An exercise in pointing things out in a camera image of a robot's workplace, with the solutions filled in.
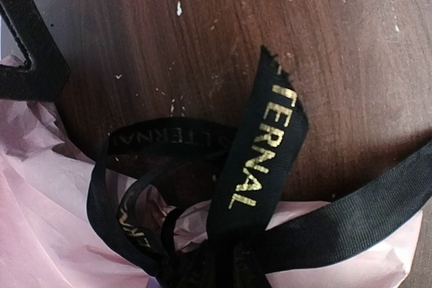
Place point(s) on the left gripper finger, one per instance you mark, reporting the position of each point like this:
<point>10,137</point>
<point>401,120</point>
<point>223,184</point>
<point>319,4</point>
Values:
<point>45,71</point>

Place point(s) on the pink wrapping paper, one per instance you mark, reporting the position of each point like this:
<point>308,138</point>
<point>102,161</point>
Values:
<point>47,240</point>

